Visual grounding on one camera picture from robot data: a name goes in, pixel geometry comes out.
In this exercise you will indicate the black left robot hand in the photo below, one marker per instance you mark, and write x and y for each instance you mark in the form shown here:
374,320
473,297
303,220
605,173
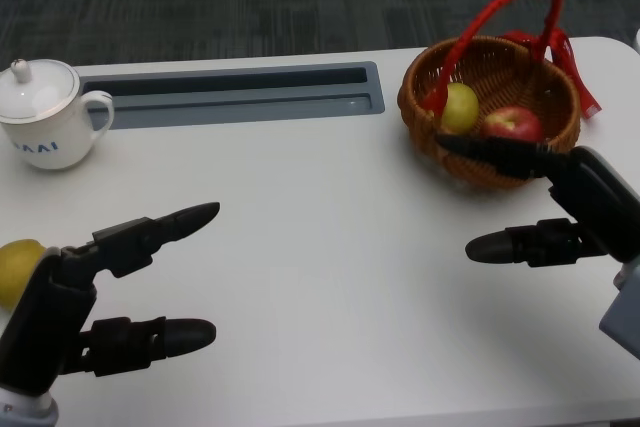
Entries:
45,317

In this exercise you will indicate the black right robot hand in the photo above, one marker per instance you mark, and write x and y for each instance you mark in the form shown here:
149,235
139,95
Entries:
595,187

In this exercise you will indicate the red ribbon bow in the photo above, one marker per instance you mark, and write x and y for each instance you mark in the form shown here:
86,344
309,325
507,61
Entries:
590,102

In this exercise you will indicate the red apple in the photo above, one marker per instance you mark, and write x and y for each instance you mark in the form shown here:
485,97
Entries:
515,124

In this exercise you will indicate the yellow-green apple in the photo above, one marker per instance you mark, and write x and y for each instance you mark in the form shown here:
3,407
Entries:
460,107

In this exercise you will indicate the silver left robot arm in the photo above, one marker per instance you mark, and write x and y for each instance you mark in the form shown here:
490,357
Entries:
25,407

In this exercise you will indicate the yellow lemon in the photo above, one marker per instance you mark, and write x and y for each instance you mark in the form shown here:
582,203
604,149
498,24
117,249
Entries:
17,267

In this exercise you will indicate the white ceramic cup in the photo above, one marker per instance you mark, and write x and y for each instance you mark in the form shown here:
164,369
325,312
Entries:
50,142

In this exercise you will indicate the white ceramic cup lid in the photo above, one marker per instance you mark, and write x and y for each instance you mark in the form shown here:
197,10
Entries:
42,92

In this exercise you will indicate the grey recessed table tray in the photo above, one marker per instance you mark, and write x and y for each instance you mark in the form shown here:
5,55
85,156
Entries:
225,102

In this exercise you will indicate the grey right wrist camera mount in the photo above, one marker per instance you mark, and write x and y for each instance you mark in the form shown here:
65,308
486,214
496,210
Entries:
622,317

